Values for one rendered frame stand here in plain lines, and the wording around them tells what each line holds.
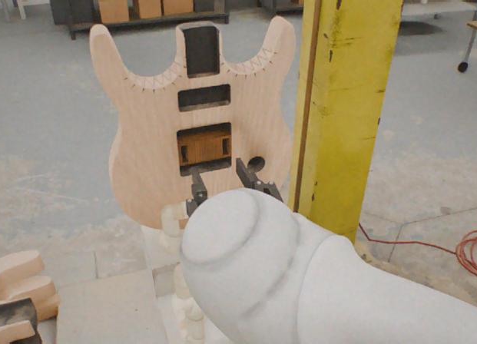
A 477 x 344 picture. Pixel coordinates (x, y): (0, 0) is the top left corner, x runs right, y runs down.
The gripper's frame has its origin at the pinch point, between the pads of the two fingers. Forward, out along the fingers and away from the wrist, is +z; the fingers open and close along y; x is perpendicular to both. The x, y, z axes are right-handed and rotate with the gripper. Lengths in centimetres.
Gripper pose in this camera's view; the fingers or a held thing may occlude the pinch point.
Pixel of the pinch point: (221, 178)
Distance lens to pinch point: 74.8
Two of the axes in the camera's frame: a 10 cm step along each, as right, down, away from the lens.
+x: 0.1, -8.1, -5.9
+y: 9.4, -1.9, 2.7
